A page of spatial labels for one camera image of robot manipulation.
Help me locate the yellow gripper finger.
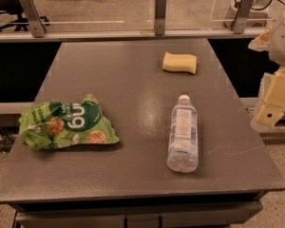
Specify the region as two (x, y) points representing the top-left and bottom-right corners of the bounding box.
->
(255, 104), (285, 126)
(248, 28), (272, 52)

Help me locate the yellow sponge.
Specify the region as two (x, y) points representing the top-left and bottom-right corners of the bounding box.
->
(162, 52), (197, 74)

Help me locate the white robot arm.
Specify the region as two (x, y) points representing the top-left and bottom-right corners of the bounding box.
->
(248, 10), (285, 131)

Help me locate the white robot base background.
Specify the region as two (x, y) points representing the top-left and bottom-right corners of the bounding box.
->
(224, 0), (278, 29)

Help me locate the green rice chip bag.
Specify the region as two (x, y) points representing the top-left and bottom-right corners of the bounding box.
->
(19, 94), (120, 151)

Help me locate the clear plastic water bottle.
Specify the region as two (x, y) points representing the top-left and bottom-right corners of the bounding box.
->
(167, 95), (199, 173)

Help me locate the right metal rail bracket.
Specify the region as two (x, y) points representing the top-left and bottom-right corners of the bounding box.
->
(231, 0), (255, 34)

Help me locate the metal rail bracket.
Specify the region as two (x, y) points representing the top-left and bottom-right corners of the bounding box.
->
(231, 0), (255, 34)
(154, 0), (167, 36)
(19, 0), (46, 38)

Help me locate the middle metal rail bracket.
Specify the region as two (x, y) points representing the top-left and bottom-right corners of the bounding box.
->
(154, 0), (167, 36)

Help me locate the metal guard rail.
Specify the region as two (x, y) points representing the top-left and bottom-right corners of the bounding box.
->
(0, 28), (265, 43)

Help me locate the left metal rail bracket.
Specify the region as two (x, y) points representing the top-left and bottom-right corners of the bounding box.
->
(19, 0), (46, 38)

